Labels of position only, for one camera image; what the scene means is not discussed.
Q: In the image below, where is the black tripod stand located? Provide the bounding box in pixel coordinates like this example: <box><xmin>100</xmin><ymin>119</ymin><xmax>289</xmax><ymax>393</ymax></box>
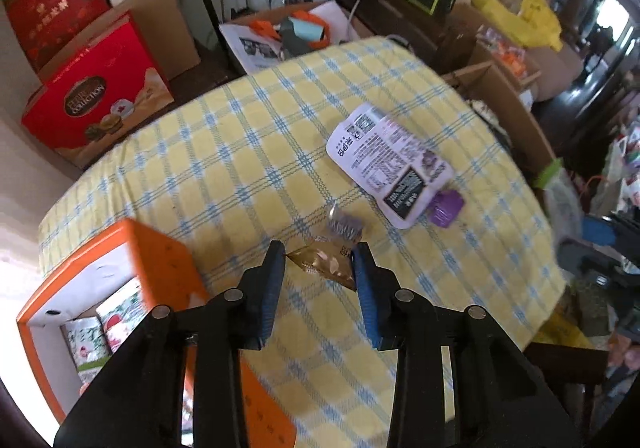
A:
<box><xmin>184</xmin><ymin>0</ymin><xmax>277</xmax><ymax>75</ymax></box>

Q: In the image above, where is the red white festive snack packet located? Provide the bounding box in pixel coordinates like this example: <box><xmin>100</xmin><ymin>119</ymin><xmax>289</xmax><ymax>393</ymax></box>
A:
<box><xmin>94</xmin><ymin>277</ymin><xmax>152</xmax><ymax>355</ymax></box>

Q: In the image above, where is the dark red gift box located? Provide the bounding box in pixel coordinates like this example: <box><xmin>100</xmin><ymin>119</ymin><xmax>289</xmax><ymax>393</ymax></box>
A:
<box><xmin>2</xmin><ymin>0</ymin><xmax>112</xmax><ymax>75</ymax></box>

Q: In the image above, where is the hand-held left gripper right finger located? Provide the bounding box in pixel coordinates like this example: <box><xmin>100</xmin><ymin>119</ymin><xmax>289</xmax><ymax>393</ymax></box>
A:
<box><xmin>349</xmin><ymin>241</ymin><xmax>584</xmax><ymax>448</ymax></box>

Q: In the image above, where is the clear plastic bag pile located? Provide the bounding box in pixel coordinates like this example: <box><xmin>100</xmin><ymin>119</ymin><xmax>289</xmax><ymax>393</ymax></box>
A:
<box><xmin>589</xmin><ymin>102</ymin><xmax>640</xmax><ymax>215</ymax></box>

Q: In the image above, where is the pile of orange snack packets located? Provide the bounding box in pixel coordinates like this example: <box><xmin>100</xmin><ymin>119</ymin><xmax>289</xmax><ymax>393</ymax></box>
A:
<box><xmin>476</xmin><ymin>24</ymin><xmax>529</xmax><ymax>80</ymax></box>

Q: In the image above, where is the red gift box with cookies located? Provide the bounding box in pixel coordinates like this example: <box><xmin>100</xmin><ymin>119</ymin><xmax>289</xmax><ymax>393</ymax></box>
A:
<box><xmin>21</xmin><ymin>20</ymin><xmax>177</xmax><ymax>165</ymax></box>

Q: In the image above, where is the clear window snack bar packet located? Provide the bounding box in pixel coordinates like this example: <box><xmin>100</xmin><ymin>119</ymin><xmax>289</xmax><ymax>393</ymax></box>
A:
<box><xmin>327</xmin><ymin>204</ymin><xmax>370</xmax><ymax>246</ymax></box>

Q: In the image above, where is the printed white paper sheet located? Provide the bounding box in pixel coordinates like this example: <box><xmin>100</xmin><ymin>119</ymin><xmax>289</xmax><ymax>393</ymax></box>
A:
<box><xmin>220</xmin><ymin>23</ymin><xmax>284</xmax><ymax>75</ymax></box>

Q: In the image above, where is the gold snack packet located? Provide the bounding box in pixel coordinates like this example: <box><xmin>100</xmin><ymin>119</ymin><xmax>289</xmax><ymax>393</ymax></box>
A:
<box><xmin>286</xmin><ymin>243</ymin><xmax>360</xmax><ymax>293</ymax></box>

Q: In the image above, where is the orange plastic tool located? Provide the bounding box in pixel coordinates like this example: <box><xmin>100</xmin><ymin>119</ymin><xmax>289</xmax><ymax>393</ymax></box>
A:
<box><xmin>249</xmin><ymin>17</ymin><xmax>332</xmax><ymax>42</ymax></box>

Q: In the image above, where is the dark wooden bed frame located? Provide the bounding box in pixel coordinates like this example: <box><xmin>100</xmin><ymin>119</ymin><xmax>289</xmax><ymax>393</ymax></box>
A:
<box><xmin>314</xmin><ymin>0</ymin><xmax>482</xmax><ymax>75</ymax></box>

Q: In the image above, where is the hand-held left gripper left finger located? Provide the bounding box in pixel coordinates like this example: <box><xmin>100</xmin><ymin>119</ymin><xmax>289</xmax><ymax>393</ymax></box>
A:
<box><xmin>52</xmin><ymin>240</ymin><xmax>288</xmax><ymax>448</ymax></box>

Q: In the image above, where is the cardboard box of snacks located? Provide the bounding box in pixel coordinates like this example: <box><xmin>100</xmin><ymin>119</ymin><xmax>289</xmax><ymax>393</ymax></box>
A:
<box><xmin>451</xmin><ymin>2</ymin><xmax>544</xmax><ymax>102</ymax></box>

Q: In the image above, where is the tall open cardboard box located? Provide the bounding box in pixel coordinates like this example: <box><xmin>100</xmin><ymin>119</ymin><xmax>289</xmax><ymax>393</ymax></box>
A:
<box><xmin>441</xmin><ymin>61</ymin><xmax>559</xmax><ymax>180</ymax></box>

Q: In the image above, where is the yellow plastic bag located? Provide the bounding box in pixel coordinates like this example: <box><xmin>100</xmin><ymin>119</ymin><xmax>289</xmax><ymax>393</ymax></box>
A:
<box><xmin>469</xmin><ymin>0</ymin><xmax>532</xmax><ymax>37</ymax></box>
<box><xmin>519</xmin><ymin>0</ymin><xmax>564</xmax><ymax>52</ymax></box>

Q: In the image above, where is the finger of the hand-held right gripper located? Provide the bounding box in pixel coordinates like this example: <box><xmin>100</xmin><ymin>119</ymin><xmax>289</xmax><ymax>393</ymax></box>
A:
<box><xmin>581</xmin><ymin>216</ymin><xmax>627</xmax><ymax>246</ymax></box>
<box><xmin>555</xmin><ymin>239</ymin><xmax>627</xmax><ymax>275</ymax></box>

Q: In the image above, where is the plain white paper sheet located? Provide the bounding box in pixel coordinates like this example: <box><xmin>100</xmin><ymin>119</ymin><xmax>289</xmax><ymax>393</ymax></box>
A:
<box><xmin>309</xmin><ymin>0</ymin><xmax>374</xmax><ymax>47</ymax></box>

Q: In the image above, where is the orange cardboard box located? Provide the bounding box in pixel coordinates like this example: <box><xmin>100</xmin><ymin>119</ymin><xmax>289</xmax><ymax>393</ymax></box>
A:
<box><xmin>16</xmin><ymin>218</ymin><xmax>298</xmax><ymax>448</ymax></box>

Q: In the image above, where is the large brown cardboard box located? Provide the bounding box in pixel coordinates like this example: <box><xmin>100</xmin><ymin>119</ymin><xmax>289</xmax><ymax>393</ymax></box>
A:
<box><xmin>37</xmin><ymin>0</ymin><xmax>203</xmax><ymax>85</ymax></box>

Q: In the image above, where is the green white plastic bag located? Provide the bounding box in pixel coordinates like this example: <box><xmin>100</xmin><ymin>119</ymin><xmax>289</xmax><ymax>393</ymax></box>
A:
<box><xmin>531</xmin><ymin>159</ymin><xmax>584</xmax><ymax>240</ymax></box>

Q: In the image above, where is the white green snack packet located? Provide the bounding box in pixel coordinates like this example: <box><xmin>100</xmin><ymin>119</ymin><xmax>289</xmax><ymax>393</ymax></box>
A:
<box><xmin>64</xmin><ymin>314</ymin><xmax>114</xmax><ymax>385</ymax></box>

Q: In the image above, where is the yellow checked tablecloth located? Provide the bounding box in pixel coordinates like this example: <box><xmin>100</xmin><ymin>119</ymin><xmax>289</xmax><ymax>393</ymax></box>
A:
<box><xmin>37</xmin><ymin>37</ymin><xmax>569</xmax><ymax>448</ymax></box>

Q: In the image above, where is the shallow cardboard box with papers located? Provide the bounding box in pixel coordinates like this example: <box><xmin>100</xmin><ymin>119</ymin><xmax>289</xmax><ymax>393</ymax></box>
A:
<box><xmin>219</xmin><ymin>2</ymin><xmax>374</xmax><ymax>77</ymax></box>

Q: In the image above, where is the white purple spout pouch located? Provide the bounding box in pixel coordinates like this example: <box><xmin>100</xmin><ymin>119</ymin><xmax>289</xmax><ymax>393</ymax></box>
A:
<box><xmin>326</xmin><ymin>103</ymin><xmax>467</xmax><ymax>231</ymax></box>

